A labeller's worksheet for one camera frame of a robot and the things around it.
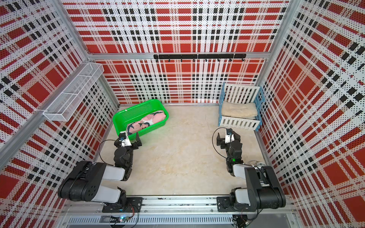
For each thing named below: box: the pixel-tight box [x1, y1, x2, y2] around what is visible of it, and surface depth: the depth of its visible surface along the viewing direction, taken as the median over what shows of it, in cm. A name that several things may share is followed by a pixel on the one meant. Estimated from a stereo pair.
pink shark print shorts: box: [126, 111, 167, 136], surface depth 103 cm
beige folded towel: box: [220, 101, 259, 120], surface depth 109 cm
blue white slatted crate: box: [218, 82, 266, 132], surface depth 110 cm
